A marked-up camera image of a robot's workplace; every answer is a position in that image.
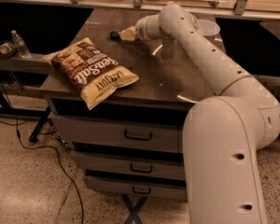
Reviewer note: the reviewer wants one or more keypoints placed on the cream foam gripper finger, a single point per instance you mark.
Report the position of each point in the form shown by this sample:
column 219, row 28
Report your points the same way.
column 129, row 34

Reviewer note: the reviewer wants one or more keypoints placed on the dark blue rxbar wrapper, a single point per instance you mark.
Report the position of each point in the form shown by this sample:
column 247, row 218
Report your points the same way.
column 114, row 35

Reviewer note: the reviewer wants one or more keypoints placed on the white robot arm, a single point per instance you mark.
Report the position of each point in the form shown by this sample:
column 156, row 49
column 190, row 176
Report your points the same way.
column 222, row 133

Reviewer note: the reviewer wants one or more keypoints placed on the Late July chips bag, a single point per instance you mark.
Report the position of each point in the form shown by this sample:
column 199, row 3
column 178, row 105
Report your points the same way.
column 90, row 71

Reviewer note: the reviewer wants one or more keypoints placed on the white bowl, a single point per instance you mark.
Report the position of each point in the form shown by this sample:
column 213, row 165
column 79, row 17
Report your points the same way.
column 208, row 29

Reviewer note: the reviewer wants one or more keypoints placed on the grey side shelf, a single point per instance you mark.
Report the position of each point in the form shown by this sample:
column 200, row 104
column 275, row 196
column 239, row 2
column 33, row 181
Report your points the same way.
column 36, row 64

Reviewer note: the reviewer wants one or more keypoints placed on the clear plastic water bottle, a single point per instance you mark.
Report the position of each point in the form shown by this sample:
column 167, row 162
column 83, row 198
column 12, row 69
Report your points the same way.
column 20, row 45

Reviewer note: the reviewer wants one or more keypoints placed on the grey drawer cabinet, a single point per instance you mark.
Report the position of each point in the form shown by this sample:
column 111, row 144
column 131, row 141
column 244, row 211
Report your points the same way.
column 168, row 86

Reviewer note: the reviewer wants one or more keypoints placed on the dark round dish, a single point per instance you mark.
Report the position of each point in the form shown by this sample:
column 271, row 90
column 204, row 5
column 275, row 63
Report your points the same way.
column 7, row 50

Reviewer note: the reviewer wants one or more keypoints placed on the top drawer with handle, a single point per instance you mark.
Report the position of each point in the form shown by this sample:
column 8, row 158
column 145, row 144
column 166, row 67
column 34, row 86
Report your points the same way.
column 117, row 133

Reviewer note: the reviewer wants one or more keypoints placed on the drawer with handle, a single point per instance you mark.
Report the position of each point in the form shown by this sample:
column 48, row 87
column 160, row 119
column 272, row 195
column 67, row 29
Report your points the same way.
column 138, row 188
column 128, row 166
column 117, row 133

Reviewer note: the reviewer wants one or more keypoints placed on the middle drawer with handle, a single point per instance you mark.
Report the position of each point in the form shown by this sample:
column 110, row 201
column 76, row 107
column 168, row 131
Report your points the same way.
column 128, row 166

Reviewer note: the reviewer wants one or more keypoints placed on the bottom drawer with handle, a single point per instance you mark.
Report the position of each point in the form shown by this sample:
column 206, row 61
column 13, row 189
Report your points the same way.
column 138, row 188

